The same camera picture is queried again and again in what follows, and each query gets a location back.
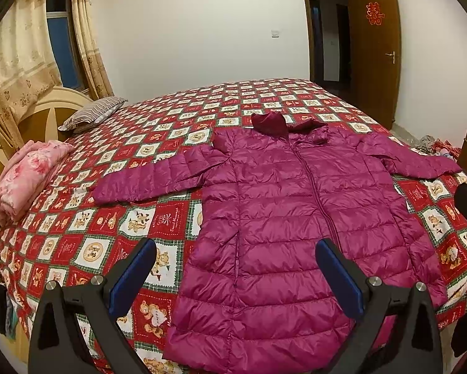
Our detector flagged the magenta puffer down jacket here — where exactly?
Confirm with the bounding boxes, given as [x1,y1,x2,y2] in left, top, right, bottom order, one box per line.
[93,112,459,373]

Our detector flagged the pile of clothes on floor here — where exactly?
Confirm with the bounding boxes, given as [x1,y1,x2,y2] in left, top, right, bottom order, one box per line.
[414,135,462,161]

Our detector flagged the red patchwork teddy bedspread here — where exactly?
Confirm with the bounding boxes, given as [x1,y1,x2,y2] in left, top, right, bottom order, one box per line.
[0,79,467,373]

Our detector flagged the brown wooden door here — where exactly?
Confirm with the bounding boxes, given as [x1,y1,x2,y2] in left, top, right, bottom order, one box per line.
[348,0,401,129]

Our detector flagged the pink floral folded blanket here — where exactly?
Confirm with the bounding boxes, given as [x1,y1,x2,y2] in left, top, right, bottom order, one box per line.
[0,140,74,227]

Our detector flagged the red double happiness decal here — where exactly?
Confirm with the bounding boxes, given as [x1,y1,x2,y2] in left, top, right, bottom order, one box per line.
[365,2,386,26]

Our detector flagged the cream wooden headboard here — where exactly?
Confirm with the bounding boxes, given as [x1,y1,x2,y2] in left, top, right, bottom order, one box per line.
[0,87,92,175]

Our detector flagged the striped grey pillow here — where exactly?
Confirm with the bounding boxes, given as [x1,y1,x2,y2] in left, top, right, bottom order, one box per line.
[57,96,127,134]

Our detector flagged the beige patterned curtain right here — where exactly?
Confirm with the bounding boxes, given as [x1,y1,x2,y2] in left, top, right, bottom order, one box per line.
[71,0,113,100]

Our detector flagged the beige patterned curtain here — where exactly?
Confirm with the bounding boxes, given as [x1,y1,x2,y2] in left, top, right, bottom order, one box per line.
[0,0,61,150]
[71,0,113,100]

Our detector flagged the beige patterned curtain left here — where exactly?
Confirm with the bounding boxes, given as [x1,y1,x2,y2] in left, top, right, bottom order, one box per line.
[0,0,61,150]

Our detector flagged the window with blue pane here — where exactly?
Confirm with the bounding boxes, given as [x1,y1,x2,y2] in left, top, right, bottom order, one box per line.
[46,0,87,91]

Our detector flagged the metal door handle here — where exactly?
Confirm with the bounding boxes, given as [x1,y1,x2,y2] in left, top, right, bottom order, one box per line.
[386,51,396,65]

